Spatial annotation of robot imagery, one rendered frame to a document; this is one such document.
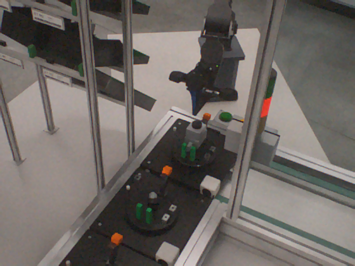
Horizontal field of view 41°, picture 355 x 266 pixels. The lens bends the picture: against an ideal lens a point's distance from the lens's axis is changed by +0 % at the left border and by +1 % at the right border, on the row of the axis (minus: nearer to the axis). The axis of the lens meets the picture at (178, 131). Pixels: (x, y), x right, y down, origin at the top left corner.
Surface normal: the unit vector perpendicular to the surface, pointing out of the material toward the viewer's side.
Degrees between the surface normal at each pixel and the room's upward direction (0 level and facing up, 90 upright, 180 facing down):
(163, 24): 0
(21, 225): 0
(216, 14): 14
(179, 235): 0
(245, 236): 90
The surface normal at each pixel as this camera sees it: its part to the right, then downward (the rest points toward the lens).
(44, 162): 0.05, -0.73
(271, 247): -0.46, 0.58
